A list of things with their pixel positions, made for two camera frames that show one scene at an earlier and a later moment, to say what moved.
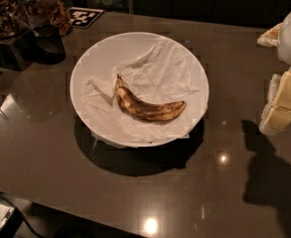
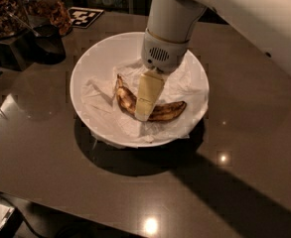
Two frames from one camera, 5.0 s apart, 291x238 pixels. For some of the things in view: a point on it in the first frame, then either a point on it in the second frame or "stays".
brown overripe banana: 147,111 stays
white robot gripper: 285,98 -> 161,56
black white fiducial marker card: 82,17 stays
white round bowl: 139,89 stays
